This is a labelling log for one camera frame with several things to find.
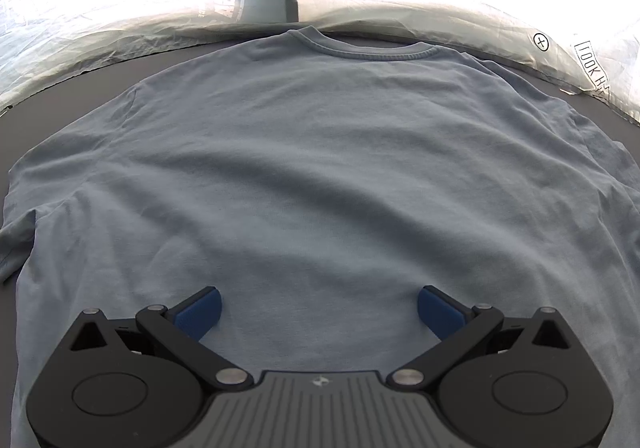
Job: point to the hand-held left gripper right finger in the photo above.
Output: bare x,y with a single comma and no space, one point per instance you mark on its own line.
440,313

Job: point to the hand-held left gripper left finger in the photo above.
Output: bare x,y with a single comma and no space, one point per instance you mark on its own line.
200,313

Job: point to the blue-grey t-shirt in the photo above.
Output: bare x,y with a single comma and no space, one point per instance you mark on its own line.
325,168

